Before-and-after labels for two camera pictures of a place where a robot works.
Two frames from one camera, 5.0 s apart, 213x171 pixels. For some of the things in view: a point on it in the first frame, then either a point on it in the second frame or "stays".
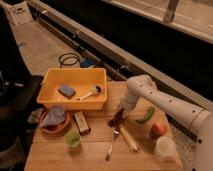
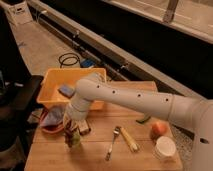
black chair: [19, 90] stays
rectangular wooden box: [82, 123] stays
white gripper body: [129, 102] -> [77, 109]
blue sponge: [67, 91] stays
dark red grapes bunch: [117, 120] -> [69, 135]
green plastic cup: [72, 139] stays
